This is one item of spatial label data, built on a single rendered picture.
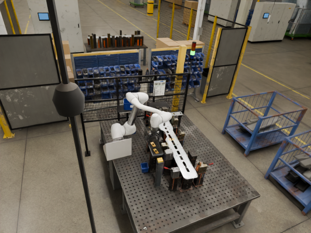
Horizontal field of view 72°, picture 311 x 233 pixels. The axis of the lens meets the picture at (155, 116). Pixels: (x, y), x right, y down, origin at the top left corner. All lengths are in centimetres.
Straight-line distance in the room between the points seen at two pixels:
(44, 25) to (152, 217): 789
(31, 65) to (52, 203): 239
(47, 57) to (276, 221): 461
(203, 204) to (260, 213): 133
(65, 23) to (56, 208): 696
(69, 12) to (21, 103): 506
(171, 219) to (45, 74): 334
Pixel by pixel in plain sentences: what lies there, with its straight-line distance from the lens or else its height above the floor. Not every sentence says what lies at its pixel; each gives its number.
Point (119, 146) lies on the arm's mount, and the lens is 305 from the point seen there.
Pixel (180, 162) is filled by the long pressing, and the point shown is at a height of 100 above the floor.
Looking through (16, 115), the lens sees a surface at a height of 46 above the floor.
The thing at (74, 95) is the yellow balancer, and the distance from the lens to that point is 21.
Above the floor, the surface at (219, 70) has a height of 91.
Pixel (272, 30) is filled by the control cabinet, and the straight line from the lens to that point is 1447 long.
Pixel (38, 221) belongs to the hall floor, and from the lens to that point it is 367.
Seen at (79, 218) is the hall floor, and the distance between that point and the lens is 353.
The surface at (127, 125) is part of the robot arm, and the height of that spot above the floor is 106.
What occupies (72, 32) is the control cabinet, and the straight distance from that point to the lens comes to 924.
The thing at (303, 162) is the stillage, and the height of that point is 59.
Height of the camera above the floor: 297
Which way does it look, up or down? 34 degrees down
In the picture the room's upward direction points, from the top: 4 degrees clockwise
